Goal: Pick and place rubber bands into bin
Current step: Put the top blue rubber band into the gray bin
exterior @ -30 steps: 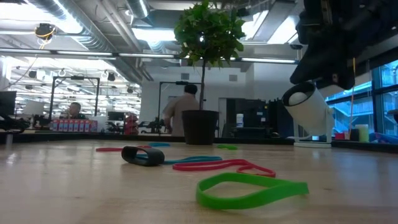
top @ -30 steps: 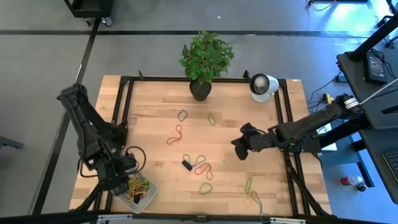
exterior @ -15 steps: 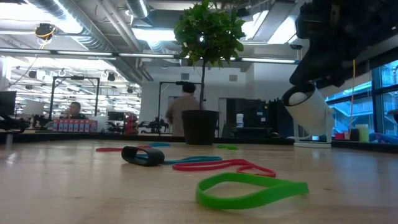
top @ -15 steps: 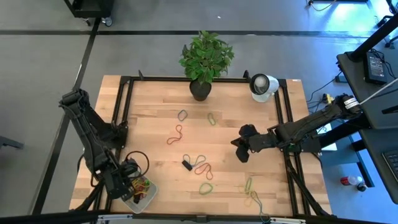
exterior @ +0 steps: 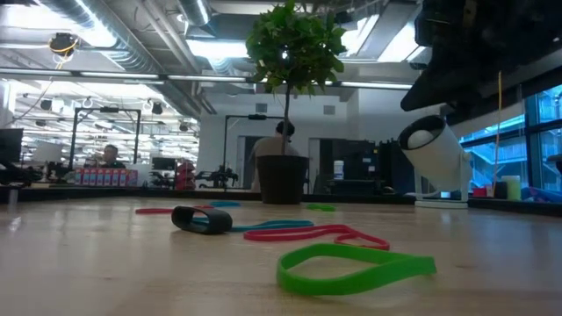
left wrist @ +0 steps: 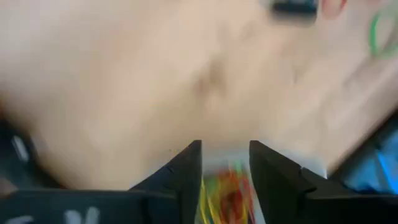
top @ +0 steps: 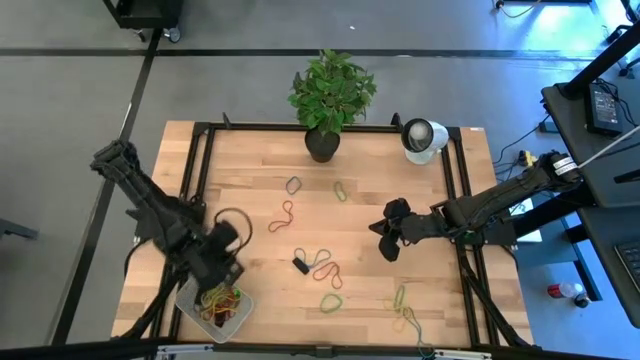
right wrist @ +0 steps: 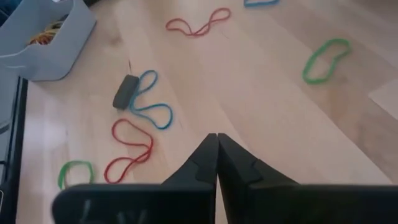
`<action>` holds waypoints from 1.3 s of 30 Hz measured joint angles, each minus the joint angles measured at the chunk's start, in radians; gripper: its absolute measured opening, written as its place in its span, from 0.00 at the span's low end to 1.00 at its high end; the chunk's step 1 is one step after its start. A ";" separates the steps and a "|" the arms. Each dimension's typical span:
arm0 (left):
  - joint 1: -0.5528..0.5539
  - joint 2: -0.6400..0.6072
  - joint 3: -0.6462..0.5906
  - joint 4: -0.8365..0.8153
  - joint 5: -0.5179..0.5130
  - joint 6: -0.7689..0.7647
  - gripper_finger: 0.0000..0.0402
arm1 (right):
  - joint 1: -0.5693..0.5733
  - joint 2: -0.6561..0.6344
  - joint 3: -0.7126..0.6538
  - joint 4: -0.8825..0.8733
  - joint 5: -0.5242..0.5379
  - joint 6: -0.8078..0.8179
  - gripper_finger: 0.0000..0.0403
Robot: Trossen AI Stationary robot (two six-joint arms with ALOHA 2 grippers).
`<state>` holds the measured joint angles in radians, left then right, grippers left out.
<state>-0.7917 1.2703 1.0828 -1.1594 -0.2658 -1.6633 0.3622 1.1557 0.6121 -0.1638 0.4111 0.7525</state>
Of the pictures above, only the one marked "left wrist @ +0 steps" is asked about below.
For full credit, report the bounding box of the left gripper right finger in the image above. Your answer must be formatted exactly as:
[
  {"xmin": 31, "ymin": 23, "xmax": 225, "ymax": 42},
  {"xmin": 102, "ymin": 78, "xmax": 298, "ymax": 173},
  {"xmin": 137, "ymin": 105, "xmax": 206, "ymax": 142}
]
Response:
[{"xmin": 249, "ymin": 140, "xmax": 352, "ymax": 224}]

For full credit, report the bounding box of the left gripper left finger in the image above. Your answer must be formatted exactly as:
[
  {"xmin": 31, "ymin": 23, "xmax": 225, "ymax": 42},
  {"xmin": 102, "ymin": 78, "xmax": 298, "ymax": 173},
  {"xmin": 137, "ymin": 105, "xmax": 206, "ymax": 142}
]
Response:
[{"xmin": 129, "ymin": 139, "xmax": 203, "ymax": 224}]

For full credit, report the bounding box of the yellow rubber band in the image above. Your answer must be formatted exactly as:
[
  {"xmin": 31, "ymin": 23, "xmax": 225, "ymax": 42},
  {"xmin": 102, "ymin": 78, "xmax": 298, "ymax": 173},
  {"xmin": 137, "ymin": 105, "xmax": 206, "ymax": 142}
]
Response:
[{"xmin": 199, "ymin": 177, "xmax": 220, "ymax": 224}]

